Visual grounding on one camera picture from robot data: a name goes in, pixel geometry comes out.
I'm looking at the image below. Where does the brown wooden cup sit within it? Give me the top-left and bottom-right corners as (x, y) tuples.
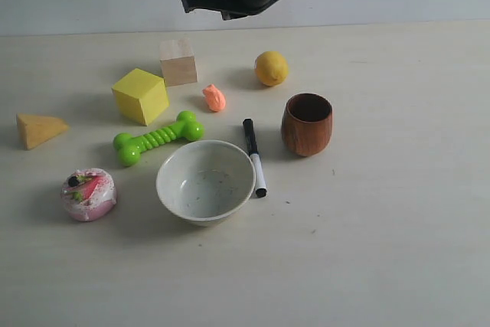
(281, 93), (333, 157)

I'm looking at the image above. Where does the white ceramic bowl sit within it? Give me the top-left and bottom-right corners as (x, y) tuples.
(155, 139), (256, 227)

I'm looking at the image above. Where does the black and white marker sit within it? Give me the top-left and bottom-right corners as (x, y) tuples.
(242, 118), (267, 198)

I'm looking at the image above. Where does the plain wooden cube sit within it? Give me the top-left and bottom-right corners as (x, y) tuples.
(159, 38), (198, 87)

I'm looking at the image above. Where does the pink strawberry cake squishy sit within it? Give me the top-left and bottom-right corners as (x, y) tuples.
(60, 168), (117, 222)

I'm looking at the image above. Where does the yellow cube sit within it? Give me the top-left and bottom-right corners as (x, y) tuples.
(112, 68), (169, 126)

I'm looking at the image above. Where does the green bone toy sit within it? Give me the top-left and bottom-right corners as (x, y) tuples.
(113, 110), (204, 167)

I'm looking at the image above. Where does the yellow cheese wedge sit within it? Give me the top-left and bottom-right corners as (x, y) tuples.
(16, 114), (70, 150)

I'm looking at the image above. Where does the small orange toy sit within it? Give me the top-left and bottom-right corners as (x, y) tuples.
(202, 84), (227, 113)

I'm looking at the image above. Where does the yellow lemon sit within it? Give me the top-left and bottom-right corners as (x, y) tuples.
(254, 51), (289, 87)

